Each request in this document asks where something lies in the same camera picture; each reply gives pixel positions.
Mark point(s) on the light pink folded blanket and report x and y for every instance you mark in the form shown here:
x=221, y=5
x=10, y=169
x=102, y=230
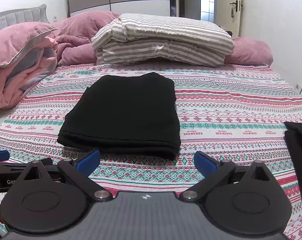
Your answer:
x=19, y=78

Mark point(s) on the striped beige folded bedding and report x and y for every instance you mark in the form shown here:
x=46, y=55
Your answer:
x=138, y=37

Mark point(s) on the patterned bed sheet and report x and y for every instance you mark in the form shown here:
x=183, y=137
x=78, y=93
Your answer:
x=232, y=111

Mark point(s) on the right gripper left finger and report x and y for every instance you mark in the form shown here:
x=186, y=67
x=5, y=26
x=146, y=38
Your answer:
x=67, y=181

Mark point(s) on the pink pillow grey trim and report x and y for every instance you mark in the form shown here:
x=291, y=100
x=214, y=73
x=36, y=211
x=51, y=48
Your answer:
x=19, y=39

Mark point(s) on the black pants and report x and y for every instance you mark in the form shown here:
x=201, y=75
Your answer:
x=125, y=115

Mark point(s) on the grey padded headboard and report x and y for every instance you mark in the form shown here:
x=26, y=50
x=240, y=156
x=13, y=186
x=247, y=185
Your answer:
x=16, y=16

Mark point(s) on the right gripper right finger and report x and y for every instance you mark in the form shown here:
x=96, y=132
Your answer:
x=227, y=182

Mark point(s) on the mauve pink comforter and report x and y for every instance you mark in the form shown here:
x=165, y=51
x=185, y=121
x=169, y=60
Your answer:
x=74, y=34

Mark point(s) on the white door with handle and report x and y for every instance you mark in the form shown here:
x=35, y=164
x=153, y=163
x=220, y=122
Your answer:
x=227, y=15

